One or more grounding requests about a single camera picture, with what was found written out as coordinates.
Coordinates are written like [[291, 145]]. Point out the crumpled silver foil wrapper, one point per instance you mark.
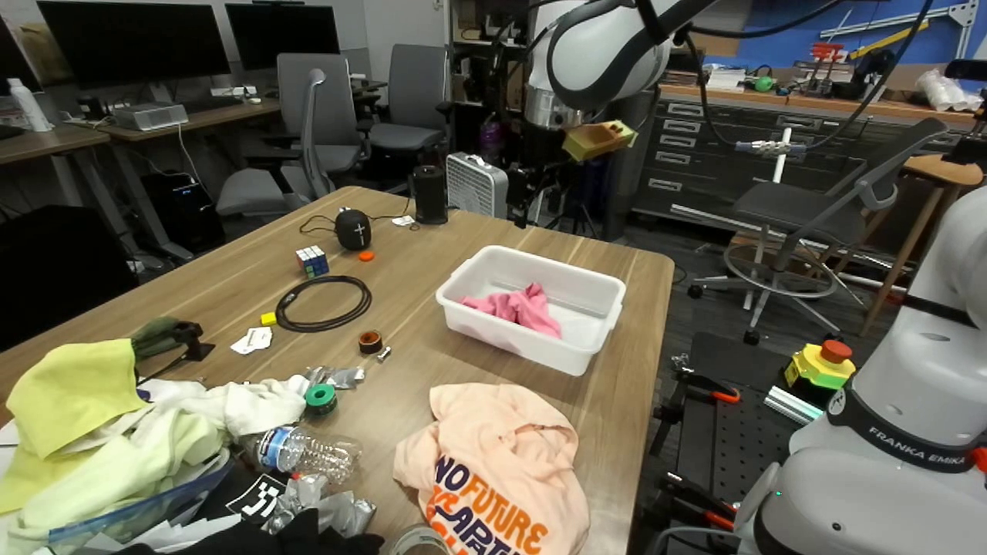
[[341, 378]]

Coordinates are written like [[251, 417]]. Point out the clear zip plastic bag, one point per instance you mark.
[[135, 513]]

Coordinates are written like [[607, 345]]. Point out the grey desk device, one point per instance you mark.
[[160, 117]]

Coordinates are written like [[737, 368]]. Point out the large black monitor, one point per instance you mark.
[[135, 39]]

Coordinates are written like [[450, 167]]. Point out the grey duct tape roll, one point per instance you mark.
[[412, 541]]

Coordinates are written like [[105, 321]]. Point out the peach printed t-shirt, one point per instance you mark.
[[496, 453]]

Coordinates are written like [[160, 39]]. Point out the grey drawer cabinet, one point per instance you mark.
[[682, 156]]

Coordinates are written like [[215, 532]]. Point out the black shirt white print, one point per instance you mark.
[[251, 498]]

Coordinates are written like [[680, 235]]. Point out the small black tape roll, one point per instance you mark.
[[372, 340]]

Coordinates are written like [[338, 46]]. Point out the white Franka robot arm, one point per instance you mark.
[[914, 421]]

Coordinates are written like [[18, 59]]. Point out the yellow red emergency stop button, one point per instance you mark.
[[823, 365]]

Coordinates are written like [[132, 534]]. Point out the crumpled clear plastic bottle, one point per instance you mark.
[[295, 448]]

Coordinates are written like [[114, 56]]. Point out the green black hand tool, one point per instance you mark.
[[166, 338]]

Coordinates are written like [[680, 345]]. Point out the small black monitor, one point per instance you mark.
[[281, 32]]

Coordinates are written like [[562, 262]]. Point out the black cylindrical cup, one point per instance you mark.
[[429, 195]]

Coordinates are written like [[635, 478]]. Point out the rubik's cube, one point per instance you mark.
[[312, 262]]

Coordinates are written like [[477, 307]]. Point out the pink cloth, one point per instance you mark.
[[520, 307]]

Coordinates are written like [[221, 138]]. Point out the wooden stool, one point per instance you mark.
[[941, 174]]

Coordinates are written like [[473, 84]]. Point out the pale white cloth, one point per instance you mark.
[[185, 417]]

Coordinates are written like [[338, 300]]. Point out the grey office chair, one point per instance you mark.
[[412, 102], [309, 111]]

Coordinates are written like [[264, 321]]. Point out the small orange cap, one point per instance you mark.
[[366, 258]]

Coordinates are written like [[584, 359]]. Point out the yellow wrist camera mount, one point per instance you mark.
[[601, 139]]

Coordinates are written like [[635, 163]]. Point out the silver box fan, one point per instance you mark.
[[480, 185]]

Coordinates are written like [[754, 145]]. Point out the small yellow piece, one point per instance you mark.
[[269, 320]]

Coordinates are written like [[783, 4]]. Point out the small metal bolt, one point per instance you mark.
[[385, 355]]

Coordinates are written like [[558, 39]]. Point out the white plastic storage box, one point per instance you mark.
[[575, 294]]

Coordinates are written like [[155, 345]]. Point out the green tape roll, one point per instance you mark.
[[323, 400]]

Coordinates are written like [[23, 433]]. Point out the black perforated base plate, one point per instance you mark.
[[737, 442]]

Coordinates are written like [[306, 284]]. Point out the wooden office desk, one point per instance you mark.
[[205, 119]]

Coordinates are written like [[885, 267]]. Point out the yellow-green cloth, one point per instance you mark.
[[79, 397]]

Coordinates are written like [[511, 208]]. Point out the crumpled clear plastic wrap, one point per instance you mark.
[[343, 509]]

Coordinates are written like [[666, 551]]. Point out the white paper tag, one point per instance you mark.
[[251, 340]]

